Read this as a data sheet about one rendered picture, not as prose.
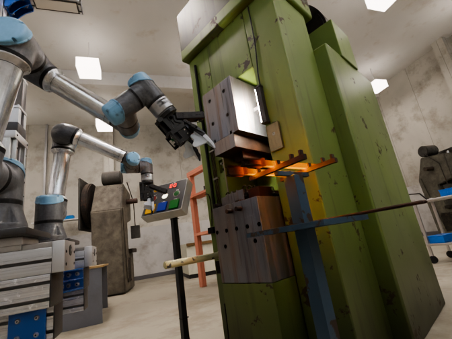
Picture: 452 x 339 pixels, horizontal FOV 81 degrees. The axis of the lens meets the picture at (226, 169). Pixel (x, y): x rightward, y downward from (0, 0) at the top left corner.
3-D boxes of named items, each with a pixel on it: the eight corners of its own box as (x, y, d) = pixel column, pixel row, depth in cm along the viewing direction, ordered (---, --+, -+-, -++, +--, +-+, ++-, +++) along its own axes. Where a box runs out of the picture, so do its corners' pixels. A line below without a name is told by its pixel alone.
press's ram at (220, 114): (248, 124, 161) (238, 68, 172) (208, 146, 187) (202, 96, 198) (287, 135, 190) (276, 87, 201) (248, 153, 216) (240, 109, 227)
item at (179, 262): (167, 270, 157) (166, 260, 158) (163, 270, 161) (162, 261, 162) (222, 258, 187) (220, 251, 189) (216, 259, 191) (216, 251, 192)
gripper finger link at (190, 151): (185, 166, 99) (176, 146, 94) (197, 157, 102) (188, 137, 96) (191, 168, 97) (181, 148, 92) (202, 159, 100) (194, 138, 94)
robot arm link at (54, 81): (17, 81, 100) (130, 148, 101) (-1, 62, 90) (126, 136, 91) (39, 61, 104) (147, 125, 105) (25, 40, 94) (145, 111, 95)
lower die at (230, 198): (245, 201, 158) (242, 187, 161) (222, 208, 172) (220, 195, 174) (284, 201, 187) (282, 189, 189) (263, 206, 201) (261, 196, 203)
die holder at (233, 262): (272, 282, 133) (256, 196, 144) (221, 282, 158) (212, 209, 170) (324, 264, 171) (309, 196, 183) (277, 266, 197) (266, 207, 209)
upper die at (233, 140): (235, 146, 168) (233, 132, 170) (214, 156, 181) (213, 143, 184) (275, 154, 197) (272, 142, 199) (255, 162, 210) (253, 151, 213)
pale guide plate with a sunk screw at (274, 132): (282, 146, 156) (277, 120, 161) (270, 152, 162) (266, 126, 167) (284, 147, 158) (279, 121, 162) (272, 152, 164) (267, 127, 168)
